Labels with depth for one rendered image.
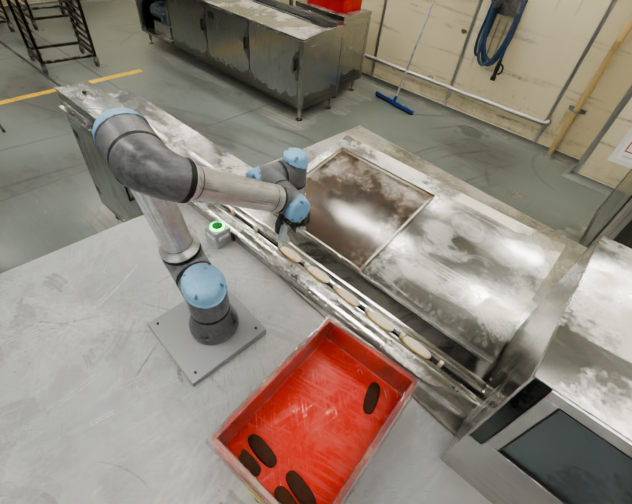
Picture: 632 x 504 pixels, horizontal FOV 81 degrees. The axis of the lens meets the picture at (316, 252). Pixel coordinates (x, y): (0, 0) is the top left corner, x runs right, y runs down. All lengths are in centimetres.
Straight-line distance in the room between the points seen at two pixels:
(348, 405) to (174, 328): 58
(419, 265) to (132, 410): 101
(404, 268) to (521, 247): 46
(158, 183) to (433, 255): 100
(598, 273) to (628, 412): 33
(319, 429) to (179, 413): 38
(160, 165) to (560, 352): 82
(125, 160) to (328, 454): 84
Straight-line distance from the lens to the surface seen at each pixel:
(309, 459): 108
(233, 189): 86
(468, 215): 160
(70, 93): 254
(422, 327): 134
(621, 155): 164
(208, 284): 104
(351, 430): 112
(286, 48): 404
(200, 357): 118
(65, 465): 119
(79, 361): 131
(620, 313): 98
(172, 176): 78
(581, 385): 81
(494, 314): 136
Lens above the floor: 187
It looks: 46 degrees down
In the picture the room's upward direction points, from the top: 8 degrees clockwise
